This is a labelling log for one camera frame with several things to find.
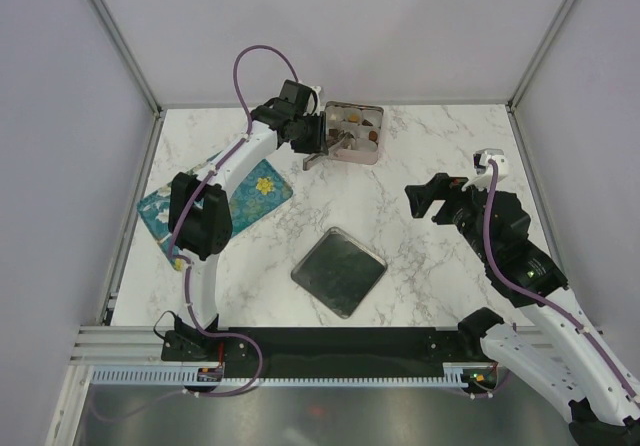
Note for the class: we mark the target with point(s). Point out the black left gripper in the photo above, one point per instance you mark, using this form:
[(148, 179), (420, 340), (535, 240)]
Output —
[(315, 144)]

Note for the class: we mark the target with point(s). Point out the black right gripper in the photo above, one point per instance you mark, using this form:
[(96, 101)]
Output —
[(421, 195)]

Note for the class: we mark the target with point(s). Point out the metal tongs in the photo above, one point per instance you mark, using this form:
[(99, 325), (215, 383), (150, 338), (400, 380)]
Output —
[(341, 141)]

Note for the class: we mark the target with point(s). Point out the square tin lid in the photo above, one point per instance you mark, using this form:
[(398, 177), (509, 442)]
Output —
[(339, 271)]

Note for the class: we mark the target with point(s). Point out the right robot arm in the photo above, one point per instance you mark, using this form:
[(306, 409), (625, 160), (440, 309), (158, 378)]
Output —
[(593, 392)]

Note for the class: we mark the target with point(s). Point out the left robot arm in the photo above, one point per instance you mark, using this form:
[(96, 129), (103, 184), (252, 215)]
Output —
[(200, 219)]

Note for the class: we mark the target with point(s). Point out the pink chocolate tin box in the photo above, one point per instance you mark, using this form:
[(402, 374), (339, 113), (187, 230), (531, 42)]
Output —
[(361, 150)]

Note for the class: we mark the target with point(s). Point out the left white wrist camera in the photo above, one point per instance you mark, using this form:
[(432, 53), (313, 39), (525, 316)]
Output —
[(314, 100)]

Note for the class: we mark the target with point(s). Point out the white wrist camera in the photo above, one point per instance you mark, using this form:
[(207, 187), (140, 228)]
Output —
[(489, 164), (314, 100)]

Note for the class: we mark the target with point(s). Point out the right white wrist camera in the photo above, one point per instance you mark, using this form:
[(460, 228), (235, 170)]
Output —
[(489, 164)]

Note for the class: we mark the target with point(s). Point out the slotted cable duct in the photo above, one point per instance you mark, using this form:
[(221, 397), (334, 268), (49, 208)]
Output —
[(193, 377)]

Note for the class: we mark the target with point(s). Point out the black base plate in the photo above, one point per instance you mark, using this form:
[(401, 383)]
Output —
[(325, 351)]

